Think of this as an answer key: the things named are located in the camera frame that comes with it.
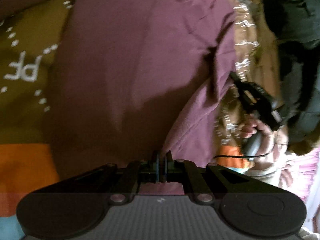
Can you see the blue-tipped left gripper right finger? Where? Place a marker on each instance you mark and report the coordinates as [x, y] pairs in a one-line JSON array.
[[196, 181]]

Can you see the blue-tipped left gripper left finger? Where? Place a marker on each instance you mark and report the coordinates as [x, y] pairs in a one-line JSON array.
[[126, 181]]

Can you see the maroon small garment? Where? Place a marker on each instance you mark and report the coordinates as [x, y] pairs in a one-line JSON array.
[[140, 67]]

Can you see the person's right hand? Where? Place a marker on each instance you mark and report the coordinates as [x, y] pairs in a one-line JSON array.
[[273, 144]]

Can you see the black puffer jacket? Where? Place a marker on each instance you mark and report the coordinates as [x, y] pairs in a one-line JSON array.
[[295, 24]]

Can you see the orange blanket patch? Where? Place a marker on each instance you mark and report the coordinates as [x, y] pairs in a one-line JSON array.
[[24, 169]]

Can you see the brown PF patterned duvet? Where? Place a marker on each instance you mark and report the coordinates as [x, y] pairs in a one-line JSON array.
[[22, 67]]

